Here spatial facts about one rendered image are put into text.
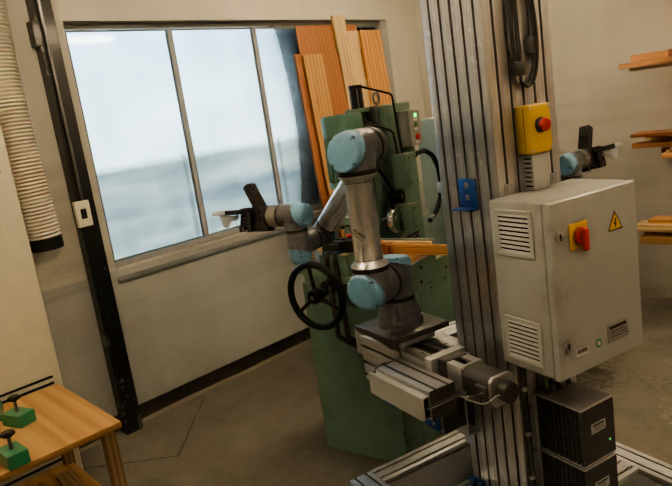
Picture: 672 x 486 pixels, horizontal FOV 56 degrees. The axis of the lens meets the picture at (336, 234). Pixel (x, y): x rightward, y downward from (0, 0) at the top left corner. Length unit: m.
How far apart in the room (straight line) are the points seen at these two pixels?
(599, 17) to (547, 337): 3.20
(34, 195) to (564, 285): 2.37
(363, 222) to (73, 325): 2.04
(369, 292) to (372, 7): 3.43
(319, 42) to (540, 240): 3.08
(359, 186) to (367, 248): 0.19
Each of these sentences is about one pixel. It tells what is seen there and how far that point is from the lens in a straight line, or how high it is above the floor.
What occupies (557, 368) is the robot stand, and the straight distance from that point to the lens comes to 1.77.
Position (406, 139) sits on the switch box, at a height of 1.35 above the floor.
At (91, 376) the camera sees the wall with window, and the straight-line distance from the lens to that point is 3.64.
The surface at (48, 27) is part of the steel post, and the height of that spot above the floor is 2.10.
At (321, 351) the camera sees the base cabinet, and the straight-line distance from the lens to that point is 2.91.
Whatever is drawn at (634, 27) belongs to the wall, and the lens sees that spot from 4.59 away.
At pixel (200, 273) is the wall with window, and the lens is 3.87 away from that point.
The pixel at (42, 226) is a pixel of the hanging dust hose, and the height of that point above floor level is 1.20.
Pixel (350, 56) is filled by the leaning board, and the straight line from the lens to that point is 4.63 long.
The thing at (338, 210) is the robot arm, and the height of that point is 1.21.
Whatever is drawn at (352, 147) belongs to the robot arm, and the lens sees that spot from 1.81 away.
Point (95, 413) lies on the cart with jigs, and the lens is 2.70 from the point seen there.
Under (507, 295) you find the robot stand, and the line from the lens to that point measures 1.81.
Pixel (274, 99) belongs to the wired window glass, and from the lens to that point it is 4.33.
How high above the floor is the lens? 1.52
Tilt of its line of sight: 11 degrees down
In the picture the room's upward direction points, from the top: 8 degrees counter-clockwise
